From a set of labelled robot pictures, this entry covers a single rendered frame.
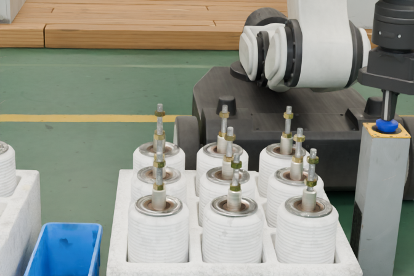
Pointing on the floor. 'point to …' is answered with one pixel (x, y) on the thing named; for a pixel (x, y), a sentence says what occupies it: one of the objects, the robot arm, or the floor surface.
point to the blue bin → (66, 250)
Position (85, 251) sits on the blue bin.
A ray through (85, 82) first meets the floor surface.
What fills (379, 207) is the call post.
